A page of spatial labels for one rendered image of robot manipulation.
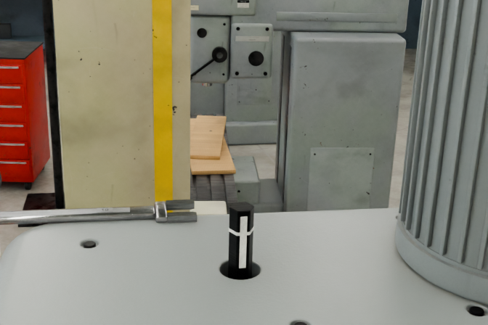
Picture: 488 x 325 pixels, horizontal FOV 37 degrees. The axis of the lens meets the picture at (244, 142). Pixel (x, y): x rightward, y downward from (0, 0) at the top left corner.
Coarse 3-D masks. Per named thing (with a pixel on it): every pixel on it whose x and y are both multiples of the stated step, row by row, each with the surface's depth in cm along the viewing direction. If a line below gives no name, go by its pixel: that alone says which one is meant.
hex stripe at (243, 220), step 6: (246, 216) 62; (240, 222) 63; (246, 222) 63; (240, 228) 63; (246, 228) 63; (240, 234) 63; (246, 234) 63; (240, 240) 63; (246, 240) 63; (240, 246) 63; (240, 252) 64; (240, 258) 64; (240, 264) 64
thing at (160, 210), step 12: (156, 204) 76; (168, 204) 76; (180, 204) 76; (192, 204) 76; (0, 216) 72; (12, 216) 72; (24, 216) 72; (36, 216) 72; (48, 216) 72; (60, 216) 72; (72, 216) 73; (84, 216) 73; (96, 216) 73; (108, 216) 73; (120, 216) 73; (132, 216) 73; (144, 216) 74; (156, 216) 73; (168, 216) 73; (180, 216) 73; (192, 216) 73
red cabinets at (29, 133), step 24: (0, 48) 520; (24, 48) 522; (0, 72) 499; (24, 72) 500; (0, 96) 505; (24, 96) 506; (0, 120) 511; (24, 120) 511; (0, 144) 516; (24, 144) 516; (48, 144) 567; (0, 168) 523; (24, 168) 523
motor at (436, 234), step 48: (432, 0) 59; (480, 0) 55; (432, 48) 60; (480, 48) 56; (432, 96) 60; (480, 96) 56; (432, 144) 61; (480, 144) 57; (432, 192) 62; (480, 192) 58; (432, 240) 63; (480, 240) 60; (480, 288) 60
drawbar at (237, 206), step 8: (232, 208) 63; (240, 208) 63; (248, 208) 63; (232, 216) 63; (240, 216) 62; (248, 216) 63; (232, 224) 63; (248, 224) 63; (232, 240) 64; (248, 240) 63; (232, 248) 64; (248, 248) 64; (232, 256) 64; (248, 256) 64; (232, 264) 64; (248, 264) 64; (232, 272) 65; (240, 272) 64; (248, 272) 65
